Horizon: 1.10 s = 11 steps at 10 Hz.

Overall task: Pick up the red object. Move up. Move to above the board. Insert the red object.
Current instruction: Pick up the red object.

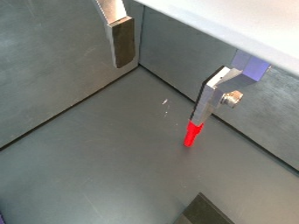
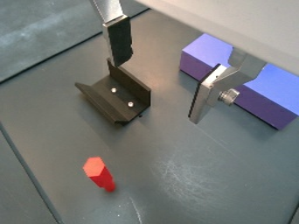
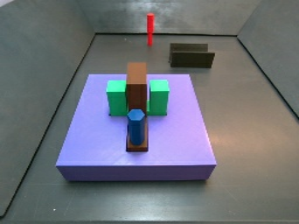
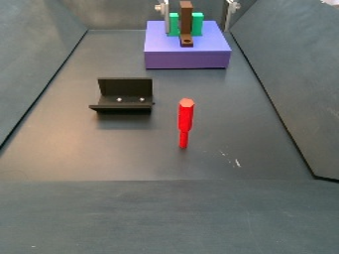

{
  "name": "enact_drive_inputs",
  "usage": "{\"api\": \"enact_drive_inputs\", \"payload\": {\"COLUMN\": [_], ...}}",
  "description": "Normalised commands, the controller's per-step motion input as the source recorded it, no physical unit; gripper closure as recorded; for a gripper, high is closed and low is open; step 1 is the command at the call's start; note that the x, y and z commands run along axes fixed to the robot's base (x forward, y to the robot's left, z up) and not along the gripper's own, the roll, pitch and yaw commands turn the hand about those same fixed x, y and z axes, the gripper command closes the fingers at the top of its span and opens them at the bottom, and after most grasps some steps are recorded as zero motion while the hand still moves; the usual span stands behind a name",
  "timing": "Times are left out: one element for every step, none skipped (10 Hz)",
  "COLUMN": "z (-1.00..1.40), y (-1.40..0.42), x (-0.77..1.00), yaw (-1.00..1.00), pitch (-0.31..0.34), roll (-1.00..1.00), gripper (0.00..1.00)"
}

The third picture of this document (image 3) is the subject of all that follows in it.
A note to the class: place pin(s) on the blue hexagonal peg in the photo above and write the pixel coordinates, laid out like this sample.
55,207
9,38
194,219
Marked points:
136,126

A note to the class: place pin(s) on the red cylinder peg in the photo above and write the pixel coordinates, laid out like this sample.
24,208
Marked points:
150,28

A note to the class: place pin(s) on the green U-shaped block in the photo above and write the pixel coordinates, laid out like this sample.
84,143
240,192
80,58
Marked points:
156,103

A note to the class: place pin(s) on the purple board base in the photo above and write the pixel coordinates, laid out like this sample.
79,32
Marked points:
93,153

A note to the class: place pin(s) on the brown L-shaped block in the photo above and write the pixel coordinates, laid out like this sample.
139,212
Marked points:
136,99

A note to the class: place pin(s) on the black slotted holder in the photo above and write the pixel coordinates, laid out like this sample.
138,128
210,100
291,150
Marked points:
190,55

